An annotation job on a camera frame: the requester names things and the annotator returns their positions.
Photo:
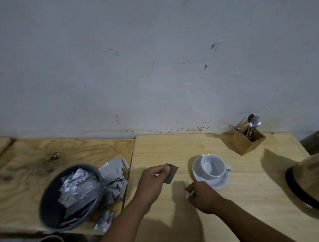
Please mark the person's left thumb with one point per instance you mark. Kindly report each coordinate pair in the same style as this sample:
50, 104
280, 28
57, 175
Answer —
165, 170

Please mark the grey round bowl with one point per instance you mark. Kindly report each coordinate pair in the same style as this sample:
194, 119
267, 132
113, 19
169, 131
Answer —
74, 212

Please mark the person's right hand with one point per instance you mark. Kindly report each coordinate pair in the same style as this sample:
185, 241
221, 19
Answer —
205, 198

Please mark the person's right thumb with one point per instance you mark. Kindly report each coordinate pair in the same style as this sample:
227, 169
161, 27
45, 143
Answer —
192, 186

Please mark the metal spoon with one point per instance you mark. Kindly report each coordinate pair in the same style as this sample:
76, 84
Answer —
251, 120
258, 122

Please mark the white ceramic saucer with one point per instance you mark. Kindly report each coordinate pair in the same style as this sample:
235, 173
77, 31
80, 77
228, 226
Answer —
219, 182

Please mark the torn white sachet strip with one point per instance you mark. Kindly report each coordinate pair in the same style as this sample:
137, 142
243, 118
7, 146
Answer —
187, 184

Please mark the wooden cutlery holder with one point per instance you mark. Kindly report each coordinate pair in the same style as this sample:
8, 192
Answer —
245, 143

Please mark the person's left hand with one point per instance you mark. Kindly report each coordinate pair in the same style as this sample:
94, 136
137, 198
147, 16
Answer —
149, 185

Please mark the heap of grey empty sachets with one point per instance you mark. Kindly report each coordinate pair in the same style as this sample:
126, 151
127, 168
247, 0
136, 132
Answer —
114, 178

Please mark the grey sachet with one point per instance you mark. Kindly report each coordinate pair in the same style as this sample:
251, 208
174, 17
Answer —
172, 174

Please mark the straw hat with black band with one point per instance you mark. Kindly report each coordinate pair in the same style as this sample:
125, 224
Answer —
305, 182

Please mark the crumpled silver sachet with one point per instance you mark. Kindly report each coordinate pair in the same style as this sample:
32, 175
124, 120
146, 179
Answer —
104, 220

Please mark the white ceramic cup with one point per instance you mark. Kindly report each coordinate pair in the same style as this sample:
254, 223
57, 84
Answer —
211, 166

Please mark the metal fork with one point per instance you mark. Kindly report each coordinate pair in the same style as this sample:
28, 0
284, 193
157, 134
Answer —
234, 128

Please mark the person's left forearm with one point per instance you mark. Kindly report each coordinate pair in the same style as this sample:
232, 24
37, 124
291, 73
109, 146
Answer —
124, 222

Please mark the person's right forearm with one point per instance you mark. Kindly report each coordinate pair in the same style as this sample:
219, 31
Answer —
251, 222

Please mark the pile of silver sachets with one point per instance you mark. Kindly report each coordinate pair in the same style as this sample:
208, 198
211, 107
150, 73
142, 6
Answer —
76, 190

